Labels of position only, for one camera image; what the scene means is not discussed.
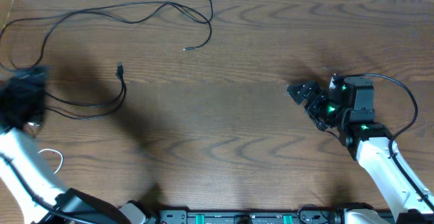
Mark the long black USB cable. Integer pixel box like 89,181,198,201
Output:
0,0,214,72

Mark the short black USB cable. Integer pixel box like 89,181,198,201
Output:
42,62,127,120

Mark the white USB cable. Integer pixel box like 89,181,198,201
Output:
37,148,65,175

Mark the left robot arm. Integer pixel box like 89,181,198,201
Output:
1,66,151,223

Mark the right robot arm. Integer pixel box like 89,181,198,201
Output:
287,73,433,223

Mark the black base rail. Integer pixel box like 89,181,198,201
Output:
159,206,344,224

